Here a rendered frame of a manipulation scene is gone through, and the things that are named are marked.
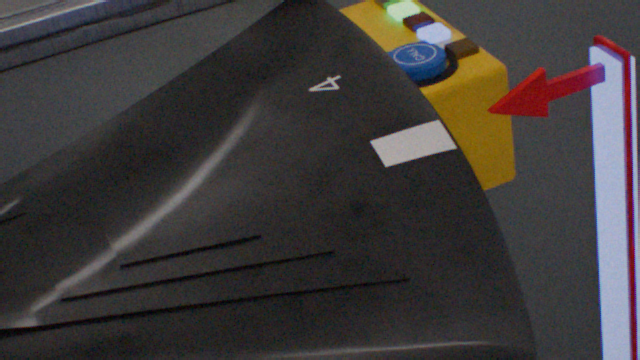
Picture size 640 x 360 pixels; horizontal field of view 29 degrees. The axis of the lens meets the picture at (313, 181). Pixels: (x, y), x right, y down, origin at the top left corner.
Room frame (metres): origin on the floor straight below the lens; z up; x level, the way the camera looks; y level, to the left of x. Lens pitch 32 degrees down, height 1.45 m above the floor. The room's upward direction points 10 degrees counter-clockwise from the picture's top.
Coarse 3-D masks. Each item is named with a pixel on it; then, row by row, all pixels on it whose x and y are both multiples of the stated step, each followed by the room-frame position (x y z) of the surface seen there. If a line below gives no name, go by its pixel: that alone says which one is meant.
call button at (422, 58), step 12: (396, 48) 0.75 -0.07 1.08; (408, 48) 0.75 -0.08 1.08; (420, 48) 0.74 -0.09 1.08; (432, 48) 0.74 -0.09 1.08; (396, 60) 0.73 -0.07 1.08; (408, 60) 0.73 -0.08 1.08; (420, 60) 0.73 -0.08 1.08; (432, 60) 0.72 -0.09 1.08; (444, 60) 0.73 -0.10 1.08; (408, 72) 0.72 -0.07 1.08; (420, 72) 0.72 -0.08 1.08; (432, 72) 0.72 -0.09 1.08
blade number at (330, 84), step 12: (324, 72) 0.50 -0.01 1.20; (336, 72) 0.50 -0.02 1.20; (348, 72) 0.49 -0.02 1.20; (300, 84) 0.49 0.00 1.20; (312, 84) 0.49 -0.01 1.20; (324, 84) 0.49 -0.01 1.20; (336, 84) 0.49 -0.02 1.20; (348, 84) 0.49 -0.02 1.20; (360, 84) 0.49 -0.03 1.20; (300, 96) 0.48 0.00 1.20; (312, 96) 0.48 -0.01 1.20; (324, 96) 0.48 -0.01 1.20; (336, 96) 0.48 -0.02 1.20; (312, 108) 0.48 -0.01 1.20
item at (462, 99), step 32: (416, 0) 0.85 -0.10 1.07; (384, 32) 0.80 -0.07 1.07; (416, 32) 0.79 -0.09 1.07; (448, 64) 0.73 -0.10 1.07; (480, 64) 0.73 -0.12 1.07; (448, 96) 0.70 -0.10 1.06; (480, 96) 0.71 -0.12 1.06; (448, 128) 0.70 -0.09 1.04; (480, 128) 0.71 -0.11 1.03; (480, 160) 0.71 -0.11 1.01; (512, 160) 0.72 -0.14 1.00
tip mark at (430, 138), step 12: (408, 132) 0.45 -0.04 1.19; (420, 132) 0.45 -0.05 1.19; (432, 132) 0.45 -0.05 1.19; (444, 132) 0.45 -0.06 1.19; (372, 144) 0.45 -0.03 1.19; (384, 144) 0.45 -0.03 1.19; (396, 144) 0.45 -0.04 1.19; (408, 144) 0.45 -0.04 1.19; (420, 144) 0.45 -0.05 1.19; (432, 144) 0.45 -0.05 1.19; (444, 144) 0.45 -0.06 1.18; (384, 156) 0.44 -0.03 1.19; (396, 156) 0.44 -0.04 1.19; (408, 156) 0.44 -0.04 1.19; (420, 156) 0.44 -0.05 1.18
